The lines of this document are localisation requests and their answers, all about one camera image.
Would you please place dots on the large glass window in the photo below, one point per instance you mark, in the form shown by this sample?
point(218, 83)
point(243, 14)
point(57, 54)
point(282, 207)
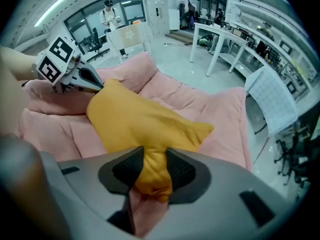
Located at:
point(132, 6)

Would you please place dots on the small orange pillow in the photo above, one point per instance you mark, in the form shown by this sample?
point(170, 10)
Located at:
point(140, 124)

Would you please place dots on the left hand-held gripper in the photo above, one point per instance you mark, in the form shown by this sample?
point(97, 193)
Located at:
point(57, 59)

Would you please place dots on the table with white grid cloth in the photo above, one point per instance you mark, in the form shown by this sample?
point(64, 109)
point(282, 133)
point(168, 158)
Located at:
point(272, 101)

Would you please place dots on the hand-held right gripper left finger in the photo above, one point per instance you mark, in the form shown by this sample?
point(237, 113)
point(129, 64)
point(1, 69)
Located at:
point(87, 179)

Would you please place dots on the pink quilted duvet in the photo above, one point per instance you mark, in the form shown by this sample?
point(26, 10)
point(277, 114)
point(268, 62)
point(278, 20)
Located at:
point(220, 119)

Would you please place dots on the table with gingham flower cloth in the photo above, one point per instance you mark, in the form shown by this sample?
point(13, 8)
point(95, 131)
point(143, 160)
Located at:
point(130, 36)

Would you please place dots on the ceiling light strip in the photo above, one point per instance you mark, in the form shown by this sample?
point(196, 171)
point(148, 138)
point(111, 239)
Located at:
point(50, 11)

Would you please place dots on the white lockers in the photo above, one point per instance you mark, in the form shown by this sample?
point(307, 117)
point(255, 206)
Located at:
point(157, 14)

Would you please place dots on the black office chair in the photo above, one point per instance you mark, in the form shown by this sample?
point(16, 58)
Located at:
point(287, 159)
point(303, 139)
point(96, 44)

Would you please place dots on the person's left forearm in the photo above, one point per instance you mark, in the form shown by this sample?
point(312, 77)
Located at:
point(15, 64)

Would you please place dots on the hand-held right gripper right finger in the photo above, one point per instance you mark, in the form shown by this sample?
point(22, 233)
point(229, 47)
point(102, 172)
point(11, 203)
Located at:
point(225, 196)

